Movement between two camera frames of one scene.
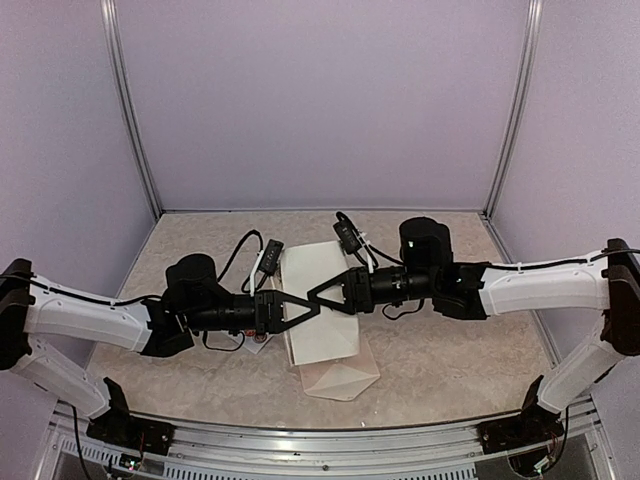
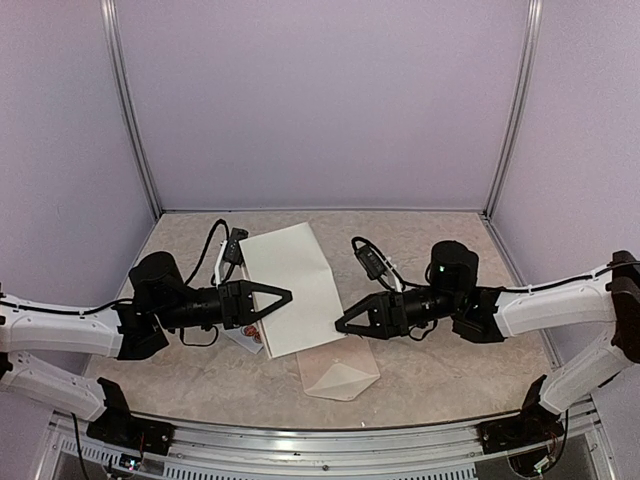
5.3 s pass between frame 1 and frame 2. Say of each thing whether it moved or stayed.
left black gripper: moved
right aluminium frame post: stayed
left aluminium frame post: stayed
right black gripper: moved
